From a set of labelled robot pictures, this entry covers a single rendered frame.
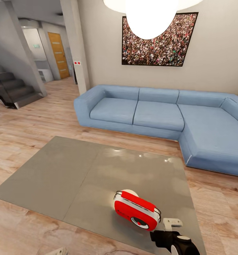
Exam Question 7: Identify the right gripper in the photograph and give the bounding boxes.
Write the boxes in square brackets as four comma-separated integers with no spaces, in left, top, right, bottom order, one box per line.
[150,230,180,251]

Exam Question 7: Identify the radio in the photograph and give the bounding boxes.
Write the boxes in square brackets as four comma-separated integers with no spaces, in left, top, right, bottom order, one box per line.
[114,191,161,231]

